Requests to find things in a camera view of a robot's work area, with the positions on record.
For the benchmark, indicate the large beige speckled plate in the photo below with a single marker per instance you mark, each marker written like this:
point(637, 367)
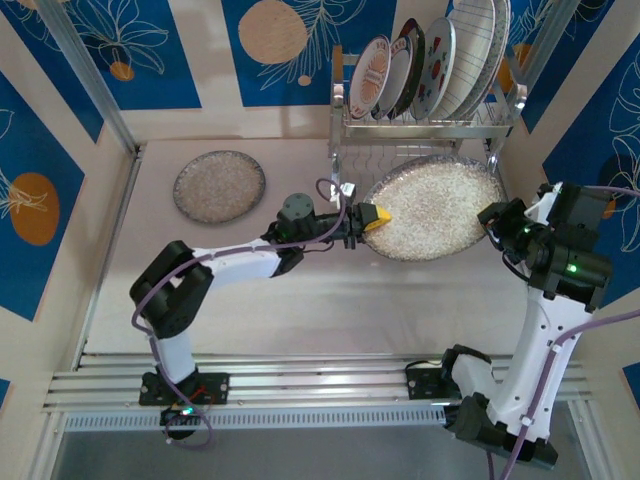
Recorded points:
point(435, 210)

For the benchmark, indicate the beige speckled plate dark rim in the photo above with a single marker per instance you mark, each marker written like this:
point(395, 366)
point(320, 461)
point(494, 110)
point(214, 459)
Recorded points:
point(220, 187)

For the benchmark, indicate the orange sunburst plate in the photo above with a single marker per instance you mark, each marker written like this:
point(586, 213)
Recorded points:
point(370, 75)

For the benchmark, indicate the white plate red lettered rim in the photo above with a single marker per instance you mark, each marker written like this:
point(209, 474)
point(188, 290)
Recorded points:
point(400, 75)

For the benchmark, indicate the white strawberry print plate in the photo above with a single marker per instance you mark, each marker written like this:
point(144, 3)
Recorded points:
point(437, 65)

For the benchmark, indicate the black plate red rim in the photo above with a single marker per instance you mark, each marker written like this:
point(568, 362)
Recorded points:
point(419, 55)

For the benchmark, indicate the white blue grid plate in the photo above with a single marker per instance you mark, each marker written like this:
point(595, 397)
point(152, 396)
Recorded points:
point(470, 50)

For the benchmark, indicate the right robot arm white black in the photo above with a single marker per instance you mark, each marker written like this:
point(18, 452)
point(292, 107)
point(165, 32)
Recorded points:
point(530, 350)

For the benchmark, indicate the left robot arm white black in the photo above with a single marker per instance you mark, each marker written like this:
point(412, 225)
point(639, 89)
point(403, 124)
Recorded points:
point(240, 262)

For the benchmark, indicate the steel two-tier dish rack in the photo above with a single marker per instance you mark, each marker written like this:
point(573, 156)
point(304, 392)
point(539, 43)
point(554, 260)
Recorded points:
point(425, 131)

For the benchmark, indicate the small controller board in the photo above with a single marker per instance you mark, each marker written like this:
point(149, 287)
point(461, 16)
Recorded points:
point(182, 414)

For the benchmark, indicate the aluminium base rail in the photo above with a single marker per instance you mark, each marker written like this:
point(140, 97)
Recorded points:
point(325, 382)

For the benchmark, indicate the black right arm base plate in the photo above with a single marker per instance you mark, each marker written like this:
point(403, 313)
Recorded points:
point(420, 382)

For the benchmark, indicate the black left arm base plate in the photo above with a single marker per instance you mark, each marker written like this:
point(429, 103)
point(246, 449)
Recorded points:
point(220, 387)

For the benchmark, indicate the aluminium side rail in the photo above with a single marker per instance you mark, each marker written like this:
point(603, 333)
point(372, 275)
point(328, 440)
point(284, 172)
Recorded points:
point(108, 260)

